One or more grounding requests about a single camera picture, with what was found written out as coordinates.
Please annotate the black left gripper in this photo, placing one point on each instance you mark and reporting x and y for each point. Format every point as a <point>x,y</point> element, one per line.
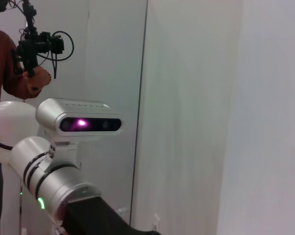
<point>93,220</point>

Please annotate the black hand-held controller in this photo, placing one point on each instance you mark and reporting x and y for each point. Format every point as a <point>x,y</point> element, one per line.
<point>31,49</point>

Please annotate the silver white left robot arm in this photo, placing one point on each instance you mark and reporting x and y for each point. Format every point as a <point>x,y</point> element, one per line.
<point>52,178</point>

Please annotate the person's hand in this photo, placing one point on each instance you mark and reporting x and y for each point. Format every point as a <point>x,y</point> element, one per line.
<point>38,80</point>

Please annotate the silver head camera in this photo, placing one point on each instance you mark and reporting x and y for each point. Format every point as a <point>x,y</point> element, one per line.
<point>88,110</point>

